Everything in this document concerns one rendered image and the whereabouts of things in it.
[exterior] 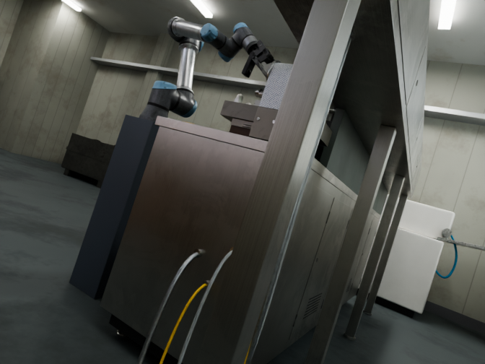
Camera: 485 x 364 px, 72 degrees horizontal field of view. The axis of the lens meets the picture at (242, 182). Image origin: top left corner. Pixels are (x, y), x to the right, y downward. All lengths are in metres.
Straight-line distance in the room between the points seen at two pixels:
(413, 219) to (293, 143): 3.67
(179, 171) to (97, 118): 7.07
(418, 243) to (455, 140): 1.74
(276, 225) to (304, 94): 0.21
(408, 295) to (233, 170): 3.17
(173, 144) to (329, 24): 0.88
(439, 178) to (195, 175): 4.20
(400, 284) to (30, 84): 7.42
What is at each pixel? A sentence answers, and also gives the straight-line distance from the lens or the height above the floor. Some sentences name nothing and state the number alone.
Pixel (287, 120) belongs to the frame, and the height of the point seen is 0.85.
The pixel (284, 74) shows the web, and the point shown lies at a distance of 1.52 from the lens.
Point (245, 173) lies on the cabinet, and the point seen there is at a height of 0.77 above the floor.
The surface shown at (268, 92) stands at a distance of 1.51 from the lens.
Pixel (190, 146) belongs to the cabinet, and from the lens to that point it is 1.30.
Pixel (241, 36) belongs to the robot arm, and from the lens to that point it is 1.78.
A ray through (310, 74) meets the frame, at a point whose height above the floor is 0.93.
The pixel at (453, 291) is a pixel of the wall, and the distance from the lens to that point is 5.08.
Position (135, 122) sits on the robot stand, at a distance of 1.79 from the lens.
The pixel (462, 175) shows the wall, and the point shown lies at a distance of 5.15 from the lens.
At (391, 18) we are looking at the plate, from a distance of 0.81.
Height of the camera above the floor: 0.72
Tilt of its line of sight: 1 degrees up
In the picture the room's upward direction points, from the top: 18 degrees clockwise
